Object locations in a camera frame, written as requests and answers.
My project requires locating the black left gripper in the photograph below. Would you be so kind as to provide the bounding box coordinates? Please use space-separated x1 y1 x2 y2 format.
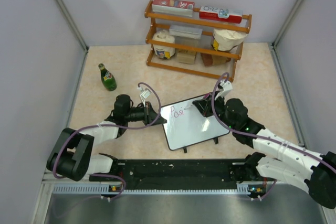
125 101 166 126

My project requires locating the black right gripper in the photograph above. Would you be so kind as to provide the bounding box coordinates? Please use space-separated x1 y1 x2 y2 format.
194 91 237 130

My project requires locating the white marker pen magenta cap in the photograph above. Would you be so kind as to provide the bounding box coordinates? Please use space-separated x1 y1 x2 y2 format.
184 93 211 111

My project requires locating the white whiteboard black frame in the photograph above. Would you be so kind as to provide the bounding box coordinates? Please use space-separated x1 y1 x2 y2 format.
160 94 229 151

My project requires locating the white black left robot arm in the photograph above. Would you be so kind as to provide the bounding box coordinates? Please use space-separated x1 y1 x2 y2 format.
46 94 167 181

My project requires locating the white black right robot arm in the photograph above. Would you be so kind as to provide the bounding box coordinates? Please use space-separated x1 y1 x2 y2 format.
192 96 335 209

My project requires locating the brown bread package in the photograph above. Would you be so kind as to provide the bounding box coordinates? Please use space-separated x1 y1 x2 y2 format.
201 53 230 67

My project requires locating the tan cardboard box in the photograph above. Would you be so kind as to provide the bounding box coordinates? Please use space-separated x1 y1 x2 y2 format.
176 49 197 65

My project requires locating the green glass bottle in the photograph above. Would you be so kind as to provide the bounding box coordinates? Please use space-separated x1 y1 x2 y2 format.
98 63 117 91

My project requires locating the orange wooden shelf rack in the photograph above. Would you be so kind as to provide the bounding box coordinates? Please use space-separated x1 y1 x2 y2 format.
144 0 252 82

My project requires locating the white wrapped jar right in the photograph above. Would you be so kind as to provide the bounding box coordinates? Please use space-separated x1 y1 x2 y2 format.
212 29 247 51

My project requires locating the clear plastic container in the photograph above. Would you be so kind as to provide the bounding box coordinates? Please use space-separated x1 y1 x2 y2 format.
169 25 203 47

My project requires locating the red white box right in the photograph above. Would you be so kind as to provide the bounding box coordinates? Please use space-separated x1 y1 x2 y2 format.
199 6 243 24

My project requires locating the red white box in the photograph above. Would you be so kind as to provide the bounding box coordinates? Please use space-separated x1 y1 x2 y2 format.
152 0 195 17
199 6 243 24

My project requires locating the red white box left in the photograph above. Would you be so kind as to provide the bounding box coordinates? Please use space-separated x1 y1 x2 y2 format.
152 0 195 17

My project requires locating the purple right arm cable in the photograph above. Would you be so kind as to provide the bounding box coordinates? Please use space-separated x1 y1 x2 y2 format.
211 72 336 175

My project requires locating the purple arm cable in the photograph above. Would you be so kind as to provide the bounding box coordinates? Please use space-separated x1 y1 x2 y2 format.
211 72 336 175
52 82 161 200

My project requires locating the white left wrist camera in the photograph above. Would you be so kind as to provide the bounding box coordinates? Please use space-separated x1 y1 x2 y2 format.
137 86 152 106

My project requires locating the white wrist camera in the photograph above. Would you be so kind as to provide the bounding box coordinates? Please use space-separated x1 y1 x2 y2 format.
137 86 152 106
215 80 233 100

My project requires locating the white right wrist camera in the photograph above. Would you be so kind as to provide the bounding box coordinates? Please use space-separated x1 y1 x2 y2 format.
215 80 233 100

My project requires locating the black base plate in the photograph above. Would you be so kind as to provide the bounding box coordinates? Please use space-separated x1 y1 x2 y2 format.
89 158 266 190

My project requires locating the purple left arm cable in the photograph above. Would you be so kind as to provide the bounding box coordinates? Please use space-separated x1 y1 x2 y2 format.
52 82 161 200

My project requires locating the grey slotted cable duct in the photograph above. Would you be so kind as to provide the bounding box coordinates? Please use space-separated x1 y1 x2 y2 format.
52 184 264 195

